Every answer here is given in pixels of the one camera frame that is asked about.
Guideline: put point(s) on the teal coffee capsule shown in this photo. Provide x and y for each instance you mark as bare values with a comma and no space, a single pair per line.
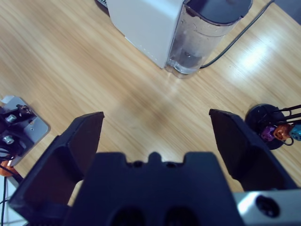
296,133

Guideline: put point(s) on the clear water tank black lid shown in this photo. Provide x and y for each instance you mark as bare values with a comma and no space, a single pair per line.
200,35

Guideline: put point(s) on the black capsule holder with rods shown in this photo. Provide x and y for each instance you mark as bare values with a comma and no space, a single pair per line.
258,117

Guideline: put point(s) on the purple coffee capsule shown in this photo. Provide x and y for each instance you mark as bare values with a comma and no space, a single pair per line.
270,133

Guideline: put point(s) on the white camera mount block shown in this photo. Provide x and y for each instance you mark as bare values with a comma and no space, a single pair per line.
37,128

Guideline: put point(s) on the dark camera post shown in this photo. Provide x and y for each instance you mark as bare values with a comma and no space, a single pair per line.
16,131

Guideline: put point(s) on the orange coffee capsule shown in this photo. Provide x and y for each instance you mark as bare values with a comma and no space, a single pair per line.
282,132

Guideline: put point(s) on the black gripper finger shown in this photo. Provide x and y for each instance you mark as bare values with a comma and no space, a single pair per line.
254,160
51,169

